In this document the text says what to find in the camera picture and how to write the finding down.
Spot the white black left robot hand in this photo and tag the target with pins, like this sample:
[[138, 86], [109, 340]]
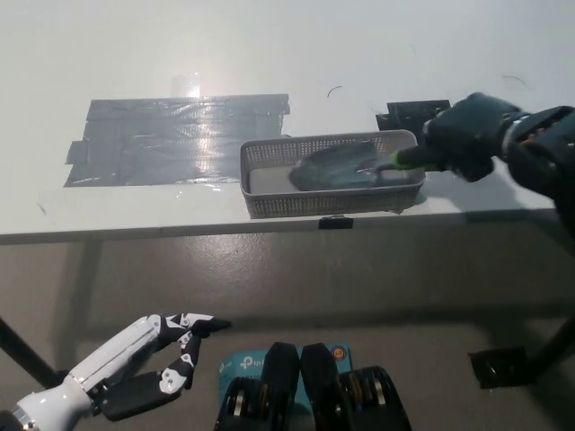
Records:
[[117, 354]]

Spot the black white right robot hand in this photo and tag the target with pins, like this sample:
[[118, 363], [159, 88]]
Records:
[[467, 134]]

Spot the black tape patch on desk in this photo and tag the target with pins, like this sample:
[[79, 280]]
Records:
[[404, 114]]

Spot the black table leg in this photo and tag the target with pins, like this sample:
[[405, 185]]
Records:
[[22, 357], [550, 350]]

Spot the small black tape piece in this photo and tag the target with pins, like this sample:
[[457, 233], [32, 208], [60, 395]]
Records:
[[336, 223]]

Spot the grey perforated plastic basket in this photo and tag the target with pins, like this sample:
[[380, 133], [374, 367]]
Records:
[[314, 204]]

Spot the grey duct tape patch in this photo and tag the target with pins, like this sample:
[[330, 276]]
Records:
[[157, 143]]

